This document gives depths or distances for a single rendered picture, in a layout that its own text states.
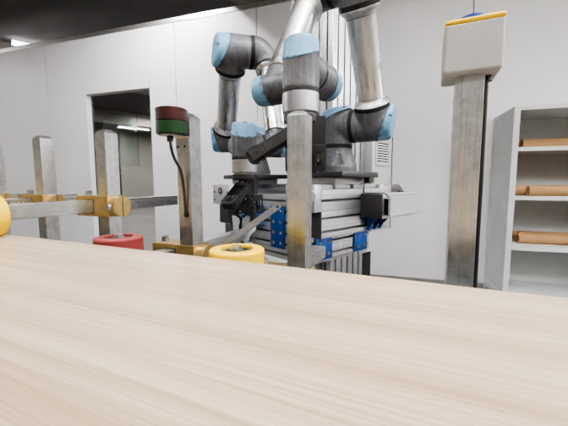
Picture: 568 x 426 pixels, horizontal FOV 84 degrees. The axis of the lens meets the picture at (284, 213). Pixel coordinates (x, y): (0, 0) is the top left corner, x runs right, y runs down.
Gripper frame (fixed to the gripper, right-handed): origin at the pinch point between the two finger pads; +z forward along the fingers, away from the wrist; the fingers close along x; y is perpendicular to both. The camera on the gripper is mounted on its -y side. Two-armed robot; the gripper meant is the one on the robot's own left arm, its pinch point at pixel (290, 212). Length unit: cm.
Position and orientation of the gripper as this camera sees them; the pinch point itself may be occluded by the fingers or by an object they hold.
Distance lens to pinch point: 67.0
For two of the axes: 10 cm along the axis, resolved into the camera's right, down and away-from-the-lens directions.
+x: 0.6, -1.0, 9.9
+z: 0.0, 10.0, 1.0
